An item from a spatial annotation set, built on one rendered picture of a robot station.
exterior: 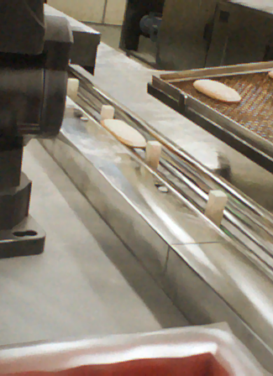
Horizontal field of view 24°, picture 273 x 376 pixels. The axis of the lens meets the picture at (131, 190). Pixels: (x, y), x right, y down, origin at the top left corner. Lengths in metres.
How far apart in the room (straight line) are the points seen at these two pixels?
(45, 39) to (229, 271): 0.21
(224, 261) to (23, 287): 0.15
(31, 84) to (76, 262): 0.15
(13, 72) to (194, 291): 0.20
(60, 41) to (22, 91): 0.05
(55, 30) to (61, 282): 0.19
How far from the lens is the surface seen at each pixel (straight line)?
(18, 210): 0.55
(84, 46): 1.12
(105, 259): 0.56
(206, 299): 0.46
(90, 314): 0.48
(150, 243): 0.53
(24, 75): 0.49
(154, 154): 0.72
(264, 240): 0.58
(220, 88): 0.89
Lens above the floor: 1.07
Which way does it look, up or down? 21 degrees down
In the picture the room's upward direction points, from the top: 10 degrees clockwise
